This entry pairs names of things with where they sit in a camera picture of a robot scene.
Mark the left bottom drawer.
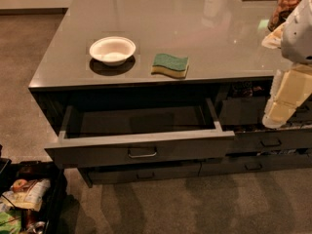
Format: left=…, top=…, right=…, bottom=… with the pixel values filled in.
left=79, top=161, right=201, bottom=187

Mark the silver drawer handle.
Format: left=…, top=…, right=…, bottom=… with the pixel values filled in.
left=128, top=148, right=157, bottom=159

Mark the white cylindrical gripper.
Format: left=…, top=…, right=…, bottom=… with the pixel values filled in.
left=262, top=63, right=312, bottom=129

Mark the right top drawer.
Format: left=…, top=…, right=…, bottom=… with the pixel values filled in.
left=218, top=97, right=312, bottom=126

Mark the right bottom drawer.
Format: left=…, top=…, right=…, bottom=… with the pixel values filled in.
left=199, top=154, right=312, bottom=176

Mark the grey kitchen island cabinet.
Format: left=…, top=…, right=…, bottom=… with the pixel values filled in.
left=27, top=0, right=312, bottom=188

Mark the black bin with trash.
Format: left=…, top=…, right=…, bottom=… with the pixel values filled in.
left=0, top=158, right=67, bottom=234

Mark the white bowl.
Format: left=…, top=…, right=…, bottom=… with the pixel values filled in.
left=89, top=36, right=137, bottom=66

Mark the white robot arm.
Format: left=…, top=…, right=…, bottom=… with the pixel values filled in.
left=262, top=0, right=312, bottom=129

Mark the glass jar with snacks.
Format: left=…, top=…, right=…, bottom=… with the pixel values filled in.
left=267, top=0, right=301, bottom=31

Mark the green yellow sponge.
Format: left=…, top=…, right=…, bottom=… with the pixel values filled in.
left=151, top=54, right=189, bottom=79

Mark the grey top drawer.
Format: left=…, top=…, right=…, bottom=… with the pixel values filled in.
left=45, top=98, right=235, bottom=169

